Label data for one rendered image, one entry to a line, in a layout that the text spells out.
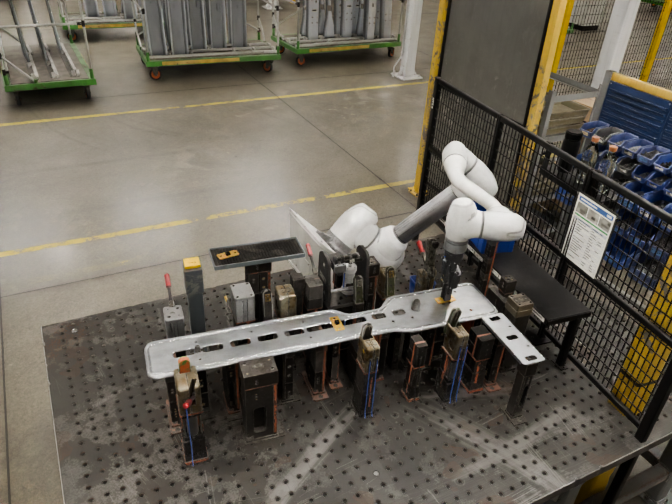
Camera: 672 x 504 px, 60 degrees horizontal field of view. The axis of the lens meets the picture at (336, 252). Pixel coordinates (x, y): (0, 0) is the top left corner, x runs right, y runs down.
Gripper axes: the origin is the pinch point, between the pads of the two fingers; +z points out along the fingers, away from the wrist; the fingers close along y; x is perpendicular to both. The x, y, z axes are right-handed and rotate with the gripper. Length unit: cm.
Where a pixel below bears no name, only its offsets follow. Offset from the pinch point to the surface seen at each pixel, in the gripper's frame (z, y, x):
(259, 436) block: 34, -21, 83
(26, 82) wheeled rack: 77, 594, 209
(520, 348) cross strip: 6.0, -32.9, -14.1
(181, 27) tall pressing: 41, 694, 17
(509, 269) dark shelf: 3.0, 10.5, -38.0
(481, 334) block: 8.0, -19.6, -5.8
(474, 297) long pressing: 6.0, 0.0, -14.3
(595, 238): -25, -15, -54
